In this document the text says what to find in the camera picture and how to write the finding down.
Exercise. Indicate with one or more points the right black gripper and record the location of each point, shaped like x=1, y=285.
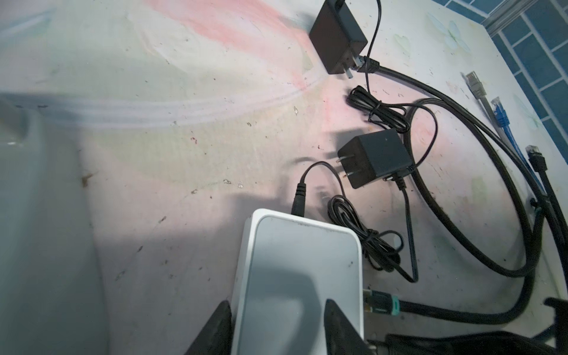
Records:
x=342, y=339

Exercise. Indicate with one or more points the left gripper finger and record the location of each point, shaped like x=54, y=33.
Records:
x=215, y=338

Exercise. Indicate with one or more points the white network switch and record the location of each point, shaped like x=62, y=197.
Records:
x=288, y=267

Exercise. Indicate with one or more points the black power adapter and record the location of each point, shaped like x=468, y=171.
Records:
x=342, y=47
x=365, y=159

